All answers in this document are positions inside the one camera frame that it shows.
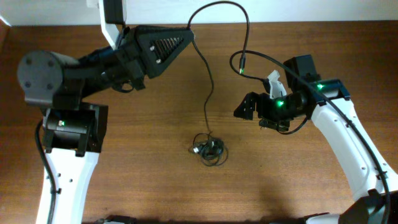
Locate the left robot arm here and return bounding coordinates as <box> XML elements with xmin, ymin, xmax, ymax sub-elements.
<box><xmin>17</xmin><ymin>25</ymin><xmax>194</xmax><ymax>223</ymax></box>

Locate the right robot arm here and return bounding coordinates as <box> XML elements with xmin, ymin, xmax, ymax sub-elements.
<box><xmin>234</xmin><ymin>55</ymin><xmax>397</xmax><ymax>223</ymax></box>

